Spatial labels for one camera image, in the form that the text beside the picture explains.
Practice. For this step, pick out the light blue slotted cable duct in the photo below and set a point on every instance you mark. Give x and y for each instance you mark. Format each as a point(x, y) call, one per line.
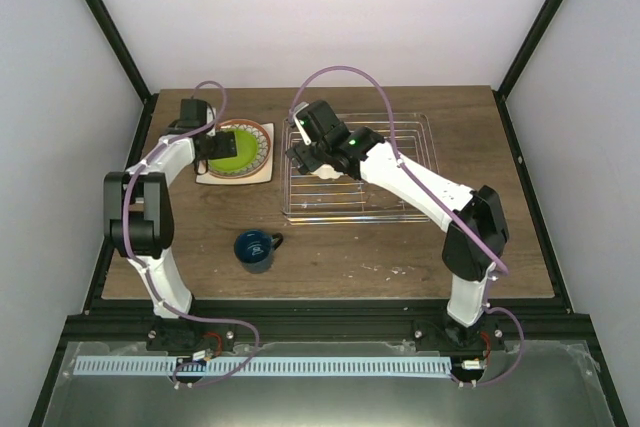
point(404, 367)

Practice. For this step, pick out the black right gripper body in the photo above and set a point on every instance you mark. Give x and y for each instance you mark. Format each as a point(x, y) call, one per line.
point(300, 157)

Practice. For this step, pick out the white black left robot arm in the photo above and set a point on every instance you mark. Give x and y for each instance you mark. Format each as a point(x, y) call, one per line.
point(138, 216)

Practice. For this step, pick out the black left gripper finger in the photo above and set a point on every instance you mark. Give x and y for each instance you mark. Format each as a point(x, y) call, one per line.
point(225, 151)
point(225, 138)

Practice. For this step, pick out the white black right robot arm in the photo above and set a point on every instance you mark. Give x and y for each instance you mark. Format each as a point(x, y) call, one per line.
point(473, 221)

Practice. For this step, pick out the wire dish rack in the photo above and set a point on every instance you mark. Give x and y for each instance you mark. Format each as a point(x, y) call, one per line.
point(306, 199)

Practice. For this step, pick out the dark blue mug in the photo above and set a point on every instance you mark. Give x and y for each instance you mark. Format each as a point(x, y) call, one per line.
point(255, 249)

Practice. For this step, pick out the left black frame post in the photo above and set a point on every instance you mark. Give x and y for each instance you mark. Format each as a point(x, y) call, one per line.
point(111, 33)

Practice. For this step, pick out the white scalloped bowl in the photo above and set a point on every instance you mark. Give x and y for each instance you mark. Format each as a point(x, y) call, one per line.
point(326, 172)

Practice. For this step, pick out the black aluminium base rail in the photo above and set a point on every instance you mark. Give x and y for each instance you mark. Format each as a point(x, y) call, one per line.
point(321, 320)

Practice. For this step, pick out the green plate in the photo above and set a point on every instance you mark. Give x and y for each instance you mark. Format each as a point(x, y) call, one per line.
point(246, 152)

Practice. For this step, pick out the black frame post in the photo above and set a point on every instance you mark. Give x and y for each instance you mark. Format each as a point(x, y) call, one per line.
point(535, 34)
point(111, 33)

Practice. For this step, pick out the square bird pattern plate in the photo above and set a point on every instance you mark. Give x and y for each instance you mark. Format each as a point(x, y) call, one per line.
point(262, 176)

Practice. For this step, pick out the right black frame post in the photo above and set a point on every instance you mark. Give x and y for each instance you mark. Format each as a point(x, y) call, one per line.
point(535, 34)

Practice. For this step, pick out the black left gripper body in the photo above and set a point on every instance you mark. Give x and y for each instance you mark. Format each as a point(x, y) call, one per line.
point(205, 155)

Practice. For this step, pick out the floral orange rimmed plate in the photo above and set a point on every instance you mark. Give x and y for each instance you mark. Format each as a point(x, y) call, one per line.
point(264, 147)

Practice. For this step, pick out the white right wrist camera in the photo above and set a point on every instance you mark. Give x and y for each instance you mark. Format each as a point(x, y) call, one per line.
point(299, 123)

